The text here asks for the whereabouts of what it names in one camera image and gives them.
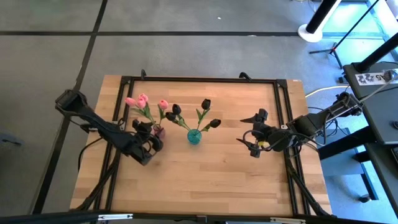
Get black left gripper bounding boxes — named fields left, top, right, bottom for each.
left=124, top=119, right=164, bottom=166

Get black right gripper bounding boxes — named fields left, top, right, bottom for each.
left=236, top=108, right=295, bottom=158

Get pink glass vase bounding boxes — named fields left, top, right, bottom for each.
left=152, top=124, right=166, bottom=139

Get blue glass vase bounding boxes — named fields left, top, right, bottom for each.
left=187, top=128, right=202, bottom=145

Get white round column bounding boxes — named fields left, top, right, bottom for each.
left=297, top=0, right=343, bottom=44

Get black tripod stand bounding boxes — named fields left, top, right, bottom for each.
left=308, top=0, right=382, bottom=70

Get black crossbar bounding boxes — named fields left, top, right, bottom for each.
left=0, top=210, right=398, bottom=224

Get black side table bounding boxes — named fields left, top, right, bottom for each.
left=317, top=62, right=398, bottom=215

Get white printed label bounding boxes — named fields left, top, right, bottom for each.
left=354, top=72, right=389, bottom=86

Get grey chair foot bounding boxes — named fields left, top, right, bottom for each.
left=0, top=133, right=22, bottom=147

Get black slanted pole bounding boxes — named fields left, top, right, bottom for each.
left=353, top=30, right=398, bottom=73

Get black floor cables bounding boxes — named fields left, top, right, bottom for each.
left=306, top=85, right=352, bottom=147

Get black aluminium table frame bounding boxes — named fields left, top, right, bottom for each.
left=93, top=75, right=312, bottom=217

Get black power cable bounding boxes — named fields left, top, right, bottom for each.
left=77, top=136, right=103, bottom=171

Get black cable bundle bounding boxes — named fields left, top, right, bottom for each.
left=285, top=155, right=332, bottom=217
left=74, top=149, right=121, bottom=212

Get white floor cable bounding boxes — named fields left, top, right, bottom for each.
left=305, top=85, right=351, bottom=98

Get silver metal bracket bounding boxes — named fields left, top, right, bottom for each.
left=98, top=213, right=134, bottom=221
left=269, top=217, right=307, bottom=224

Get grey cable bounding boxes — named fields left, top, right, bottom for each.
left=357, top=74, right=398, bottom=103

